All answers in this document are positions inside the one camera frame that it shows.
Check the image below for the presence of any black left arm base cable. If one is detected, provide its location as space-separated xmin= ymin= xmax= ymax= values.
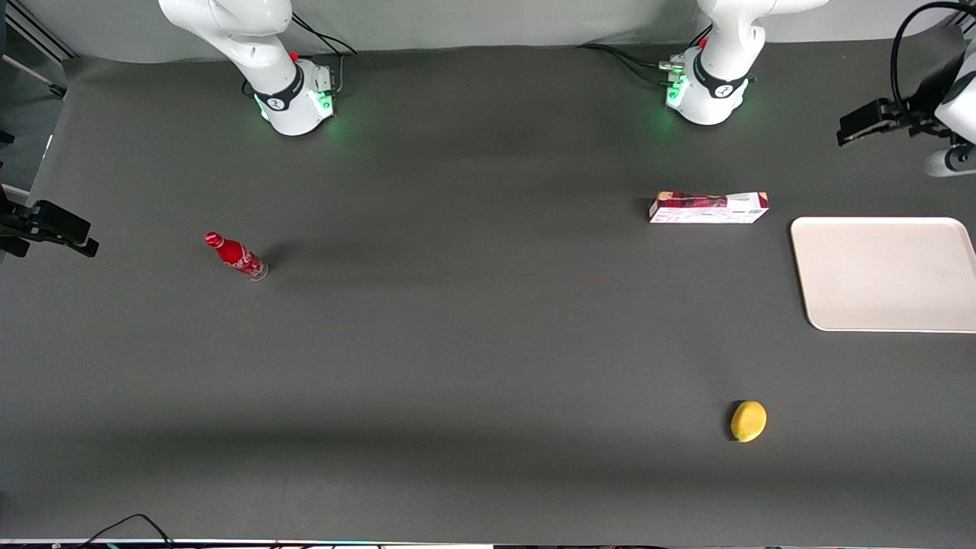
xmin=575 ymin=26 xmax=713 ymax=86

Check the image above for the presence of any red tartan cookie box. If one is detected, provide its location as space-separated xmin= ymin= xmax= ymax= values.
xmin=648 ymin=191 xmax=770 ymax=225

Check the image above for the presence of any black table edge cable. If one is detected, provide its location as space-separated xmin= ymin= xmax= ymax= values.
xmin=75 ymin=513 xmax=178 ymax=549

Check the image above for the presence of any cream plastic tray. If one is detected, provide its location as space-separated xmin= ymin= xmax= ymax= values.
xmin=790 ymin=217 xmax=976 ymax=334

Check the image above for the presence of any red cola bottle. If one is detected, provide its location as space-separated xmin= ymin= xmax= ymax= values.
xmin=204 ymin=231 xmax=270 ymax=282

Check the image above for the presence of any yellow lemon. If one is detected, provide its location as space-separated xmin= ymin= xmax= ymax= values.
xmin=730 ymin=400 xmax=768 ymax=444

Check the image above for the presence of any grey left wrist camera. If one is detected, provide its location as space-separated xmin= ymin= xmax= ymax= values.
xmin=926 ymin=143 xmax=976 ymax=178

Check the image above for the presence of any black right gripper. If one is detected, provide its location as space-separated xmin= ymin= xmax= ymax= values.
xmin=0 ymin=185 xmax=101 ymax=258

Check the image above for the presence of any aluminium frame rack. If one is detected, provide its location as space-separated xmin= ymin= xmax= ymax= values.
xmin=0 ymin=0 xmax=79 ymax=100

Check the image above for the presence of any black right arm base cable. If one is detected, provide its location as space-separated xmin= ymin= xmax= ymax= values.
xmin=242 ymin=11 xmax=359 ymax=98

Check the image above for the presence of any black arm base cable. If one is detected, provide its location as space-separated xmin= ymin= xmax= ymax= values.
xmin=242 ymin=11 xmax=359 ymax=98
xmin=575 ymin=26 xmax=713 ymax=86

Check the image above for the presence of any black looped gripper cable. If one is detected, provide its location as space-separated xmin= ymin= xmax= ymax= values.
xmin=891 ymin=0 xmax=976 ymax=123

